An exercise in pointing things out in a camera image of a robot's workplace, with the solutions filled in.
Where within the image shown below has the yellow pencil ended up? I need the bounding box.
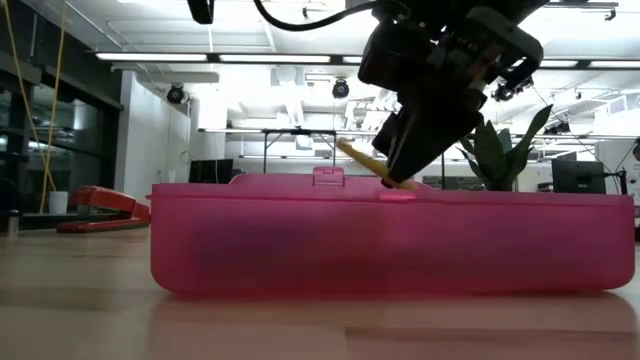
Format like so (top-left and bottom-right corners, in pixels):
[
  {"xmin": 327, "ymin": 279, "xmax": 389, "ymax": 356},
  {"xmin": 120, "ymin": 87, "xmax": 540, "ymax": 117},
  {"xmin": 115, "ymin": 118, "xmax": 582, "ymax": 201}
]
[{"xmin": 335, "ymin": 137, "xmax": 417, "ymax": 191}]

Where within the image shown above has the overhead light bar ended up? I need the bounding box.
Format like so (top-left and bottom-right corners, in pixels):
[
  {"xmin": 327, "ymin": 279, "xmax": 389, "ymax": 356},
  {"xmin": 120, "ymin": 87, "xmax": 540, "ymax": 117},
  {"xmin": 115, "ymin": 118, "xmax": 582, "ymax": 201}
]
[{"xmin": 94, "ymin": 51, "xmax": 640, "ymax": 70}]

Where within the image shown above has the black computer monitor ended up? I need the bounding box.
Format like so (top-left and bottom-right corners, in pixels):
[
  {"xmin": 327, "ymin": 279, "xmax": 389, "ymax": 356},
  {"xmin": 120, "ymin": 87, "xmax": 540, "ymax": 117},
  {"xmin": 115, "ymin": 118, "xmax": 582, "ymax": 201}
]
[
  {"xmin": 188, "ymin": 158, "xmax": 235, "ymax": 185},
  {"xmin": 551, "ymin": 158, "xmax": 607, "ymax": 195}
]

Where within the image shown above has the snake plant in white pot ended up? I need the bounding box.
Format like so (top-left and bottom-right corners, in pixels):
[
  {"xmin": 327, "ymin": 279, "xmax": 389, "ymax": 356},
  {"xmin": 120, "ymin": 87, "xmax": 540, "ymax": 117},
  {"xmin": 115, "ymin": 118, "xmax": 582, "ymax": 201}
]
[{"xmin": 457, "ymin": 103, "xmax": 554, "ymax": 192}]

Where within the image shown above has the black folding table frame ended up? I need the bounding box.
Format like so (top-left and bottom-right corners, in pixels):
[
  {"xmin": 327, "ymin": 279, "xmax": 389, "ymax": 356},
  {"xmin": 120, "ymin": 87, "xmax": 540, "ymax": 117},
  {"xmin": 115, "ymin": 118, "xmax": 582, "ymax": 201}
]
[{"xmin": 262, "ymin": 128, "xmax": 339, "ymax": 174}]

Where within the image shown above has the black cable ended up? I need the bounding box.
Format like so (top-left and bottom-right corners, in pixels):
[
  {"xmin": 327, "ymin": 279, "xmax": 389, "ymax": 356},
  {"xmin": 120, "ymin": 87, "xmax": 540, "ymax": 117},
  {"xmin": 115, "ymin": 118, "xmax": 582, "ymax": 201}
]
[{"xmin": 252, "ymin": 0, "xmax": 406, "ymax": 32}]

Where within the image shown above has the white cup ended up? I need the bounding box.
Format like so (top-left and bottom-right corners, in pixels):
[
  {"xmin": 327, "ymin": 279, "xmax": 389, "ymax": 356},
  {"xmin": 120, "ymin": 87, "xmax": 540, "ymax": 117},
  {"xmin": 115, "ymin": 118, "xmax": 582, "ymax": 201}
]
[{"xmin": 48, "ymin": 190, "xmax": 69, "ymax": 216}]

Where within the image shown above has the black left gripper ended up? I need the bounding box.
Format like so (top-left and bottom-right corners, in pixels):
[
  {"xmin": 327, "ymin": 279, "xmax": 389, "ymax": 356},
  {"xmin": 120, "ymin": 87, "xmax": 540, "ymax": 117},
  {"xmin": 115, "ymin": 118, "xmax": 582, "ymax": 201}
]
[{"xmin": 358, "ymin": 9, "xmax": 501, "ymax": 187}]

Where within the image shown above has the pink translucent pencil case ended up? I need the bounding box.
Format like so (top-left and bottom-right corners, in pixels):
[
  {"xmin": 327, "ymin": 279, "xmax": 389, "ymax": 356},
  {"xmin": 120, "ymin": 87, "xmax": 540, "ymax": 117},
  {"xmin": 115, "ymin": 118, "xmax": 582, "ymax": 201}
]
[{"xmin": 149, "ymin": 165, "xmax": 637, "ymax": 296}]

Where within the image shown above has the yellow cord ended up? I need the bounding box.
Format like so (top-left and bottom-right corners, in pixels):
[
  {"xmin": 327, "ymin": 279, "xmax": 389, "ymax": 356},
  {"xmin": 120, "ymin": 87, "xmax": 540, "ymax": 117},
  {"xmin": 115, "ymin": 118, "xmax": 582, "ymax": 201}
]
[
  {"xmin": 1, "ymin": 0, "xmax": 55, "ymax": 194},
  {"xmin": 39, "ymin": 0, "xmax": 69, "ymax": 214}
]

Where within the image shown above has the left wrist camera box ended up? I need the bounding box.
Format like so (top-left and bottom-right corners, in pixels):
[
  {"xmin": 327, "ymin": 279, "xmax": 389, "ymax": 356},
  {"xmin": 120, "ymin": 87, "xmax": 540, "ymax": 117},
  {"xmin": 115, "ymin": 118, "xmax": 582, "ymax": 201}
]
[{"xmin": 467, "ymin": 5, "xmax": 546, "ymax": 91}]

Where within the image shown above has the black ceiling camera rig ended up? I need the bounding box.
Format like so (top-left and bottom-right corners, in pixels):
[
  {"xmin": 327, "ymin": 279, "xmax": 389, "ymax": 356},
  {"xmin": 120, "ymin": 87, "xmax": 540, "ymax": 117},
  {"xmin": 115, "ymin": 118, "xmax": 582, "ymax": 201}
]
[{"xmin": 490, "ymin": 74, "xmax": 535, "ymax": 104}]

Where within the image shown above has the red stapler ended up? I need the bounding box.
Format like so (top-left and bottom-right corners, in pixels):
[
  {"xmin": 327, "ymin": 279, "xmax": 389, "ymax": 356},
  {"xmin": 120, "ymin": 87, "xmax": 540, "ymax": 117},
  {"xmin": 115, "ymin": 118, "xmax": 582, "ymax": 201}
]
[{"xmin": 56, "ymin": 185, "xmax": 151, "ymax": 234}]

